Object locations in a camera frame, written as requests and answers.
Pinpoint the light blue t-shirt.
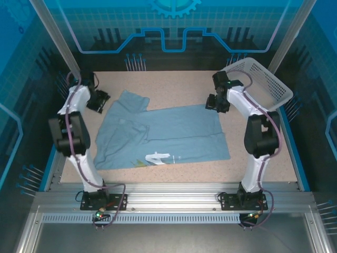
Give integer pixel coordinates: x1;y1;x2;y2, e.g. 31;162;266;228
93;89;232;171

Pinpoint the white perforated plastic basket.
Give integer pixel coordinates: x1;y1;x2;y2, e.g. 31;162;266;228
220;57;294;113

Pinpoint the small connector with LEDs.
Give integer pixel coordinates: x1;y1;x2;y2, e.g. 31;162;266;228
93;208;110;221
246;210;264;220

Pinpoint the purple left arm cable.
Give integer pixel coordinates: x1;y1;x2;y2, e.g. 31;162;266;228
65;71;126;230

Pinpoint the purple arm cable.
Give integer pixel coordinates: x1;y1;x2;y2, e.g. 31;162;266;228
225;69;284;230
65;71;126;230

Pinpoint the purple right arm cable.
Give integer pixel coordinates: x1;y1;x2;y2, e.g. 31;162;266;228
225;69;284;230

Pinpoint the aluminium corner post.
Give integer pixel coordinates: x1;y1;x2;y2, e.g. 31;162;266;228
267;0;318;73
28;0;81;77

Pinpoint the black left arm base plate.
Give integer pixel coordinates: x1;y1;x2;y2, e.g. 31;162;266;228
80;191;129;211

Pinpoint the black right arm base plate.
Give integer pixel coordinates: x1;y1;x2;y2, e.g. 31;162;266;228
219;191;266;211

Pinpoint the aluminium table frame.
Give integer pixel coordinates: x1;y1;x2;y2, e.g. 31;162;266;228
14;150;330;253

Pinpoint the slotted grey cable duct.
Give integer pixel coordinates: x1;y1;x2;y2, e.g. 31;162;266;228
41;213;242;224

